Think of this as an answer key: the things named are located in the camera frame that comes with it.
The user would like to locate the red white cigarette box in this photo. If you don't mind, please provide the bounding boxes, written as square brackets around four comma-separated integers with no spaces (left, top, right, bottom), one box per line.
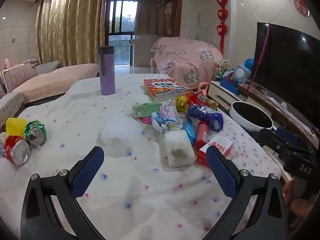
[196,134,235,169]

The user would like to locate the blue snack bag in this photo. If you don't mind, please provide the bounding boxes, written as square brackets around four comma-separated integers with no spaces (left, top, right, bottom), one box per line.
[187,105,224,132]

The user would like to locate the red snack tube wrapper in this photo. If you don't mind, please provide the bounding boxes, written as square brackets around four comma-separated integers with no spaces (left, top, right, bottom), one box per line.
[195,121,209,150]

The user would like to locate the white foam block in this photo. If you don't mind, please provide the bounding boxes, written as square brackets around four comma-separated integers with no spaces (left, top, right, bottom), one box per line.
[164,129,195,168]

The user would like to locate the light blue candy wrapper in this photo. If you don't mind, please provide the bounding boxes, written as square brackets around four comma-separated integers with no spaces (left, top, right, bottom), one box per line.
[183,116,196,145]

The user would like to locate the red snack bag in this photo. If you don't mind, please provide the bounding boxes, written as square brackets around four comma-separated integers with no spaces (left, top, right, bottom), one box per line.
[188,91,207,106]

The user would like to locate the white bubble wrap sheet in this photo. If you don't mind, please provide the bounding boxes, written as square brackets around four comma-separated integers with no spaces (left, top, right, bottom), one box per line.
[98,116,143,149]

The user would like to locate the yellow snack packet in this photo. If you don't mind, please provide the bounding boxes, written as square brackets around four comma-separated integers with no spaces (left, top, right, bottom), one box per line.
[174,95,189,113]

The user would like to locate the paper wrapper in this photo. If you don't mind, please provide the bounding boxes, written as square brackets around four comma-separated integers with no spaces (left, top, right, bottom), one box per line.
[151,99,183,133]

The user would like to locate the pink spoon-shaped candy pack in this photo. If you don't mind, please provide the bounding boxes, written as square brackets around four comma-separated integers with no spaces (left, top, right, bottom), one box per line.
[140,116,152,124]

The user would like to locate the green carton box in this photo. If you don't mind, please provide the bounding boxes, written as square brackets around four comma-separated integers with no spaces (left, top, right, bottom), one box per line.
[132,102,162,119]

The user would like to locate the white rim trash bin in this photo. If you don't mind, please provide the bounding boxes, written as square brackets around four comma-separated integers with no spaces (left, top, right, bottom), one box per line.
[229,101,273,132]

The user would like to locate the person's right hand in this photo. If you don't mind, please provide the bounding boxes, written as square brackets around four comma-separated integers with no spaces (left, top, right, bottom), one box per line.
[283,180,319,230]

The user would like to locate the white tv cabinet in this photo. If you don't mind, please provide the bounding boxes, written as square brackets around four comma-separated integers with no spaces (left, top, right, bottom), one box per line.
[208,80,320,181]

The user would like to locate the red crushed can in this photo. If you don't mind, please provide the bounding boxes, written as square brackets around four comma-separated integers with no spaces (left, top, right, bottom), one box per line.
[3,135,31,166]

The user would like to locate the green crushed can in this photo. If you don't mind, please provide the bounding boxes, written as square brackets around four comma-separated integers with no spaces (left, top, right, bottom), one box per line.
[23,120,47,148]

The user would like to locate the black television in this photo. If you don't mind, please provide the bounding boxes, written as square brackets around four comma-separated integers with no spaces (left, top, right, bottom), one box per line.
[253,22,319,128]

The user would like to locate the yellow plastic cup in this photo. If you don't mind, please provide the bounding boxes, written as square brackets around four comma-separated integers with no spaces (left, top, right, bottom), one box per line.
[5,118,28,137]

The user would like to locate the white dotted tablecloth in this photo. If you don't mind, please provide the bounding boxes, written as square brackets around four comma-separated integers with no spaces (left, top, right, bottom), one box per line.
[0,74,282,240]

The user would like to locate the blue toy machine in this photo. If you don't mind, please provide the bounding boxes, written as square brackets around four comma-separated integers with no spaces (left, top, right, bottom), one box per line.
[220,64,251,95]

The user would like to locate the blue spiky ball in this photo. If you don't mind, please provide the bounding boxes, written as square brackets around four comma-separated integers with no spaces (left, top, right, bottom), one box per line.
[244,59,254,71]

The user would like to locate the pink kettlebell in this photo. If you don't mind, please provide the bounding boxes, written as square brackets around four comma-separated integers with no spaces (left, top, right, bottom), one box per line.
[197,82,209,97]

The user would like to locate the pink stick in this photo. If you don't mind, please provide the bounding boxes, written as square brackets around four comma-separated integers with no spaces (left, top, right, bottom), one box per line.
[246,23,271,95]

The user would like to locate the pink cushioned sofa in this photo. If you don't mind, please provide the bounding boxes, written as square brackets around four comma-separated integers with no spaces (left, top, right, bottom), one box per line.
[1,59,99,103]

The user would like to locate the pink heart bed cover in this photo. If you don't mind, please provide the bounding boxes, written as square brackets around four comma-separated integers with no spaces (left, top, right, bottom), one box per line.
[150,37,223,89]

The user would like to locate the striped pink pillow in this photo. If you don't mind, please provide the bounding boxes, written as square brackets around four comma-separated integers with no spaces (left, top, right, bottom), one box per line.
[3,63,36,92]

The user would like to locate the red hanging decoration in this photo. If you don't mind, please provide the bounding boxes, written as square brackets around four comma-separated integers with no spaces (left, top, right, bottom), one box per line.
[216,0,228,54]

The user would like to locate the orange children's book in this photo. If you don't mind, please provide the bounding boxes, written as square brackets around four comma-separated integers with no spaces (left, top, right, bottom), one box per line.
[143,79,190,102]

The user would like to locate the purple thermos bottle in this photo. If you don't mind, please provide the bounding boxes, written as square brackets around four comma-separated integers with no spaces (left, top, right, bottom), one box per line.
[98,46,116,95]

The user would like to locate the golden curtain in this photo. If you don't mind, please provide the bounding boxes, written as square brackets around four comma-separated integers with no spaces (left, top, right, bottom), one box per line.
[35,0,106,67]

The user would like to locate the balcony glass door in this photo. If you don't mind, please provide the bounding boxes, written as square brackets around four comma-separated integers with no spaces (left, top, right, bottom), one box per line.
[107,0,176,67]

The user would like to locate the wire ferris wheel toy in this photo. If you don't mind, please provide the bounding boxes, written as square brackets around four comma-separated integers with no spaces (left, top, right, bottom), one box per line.
[216,59,232,79]

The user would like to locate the red wall sticker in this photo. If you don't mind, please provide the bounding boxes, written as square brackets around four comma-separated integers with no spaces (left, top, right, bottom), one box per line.
[294,0,310,17]

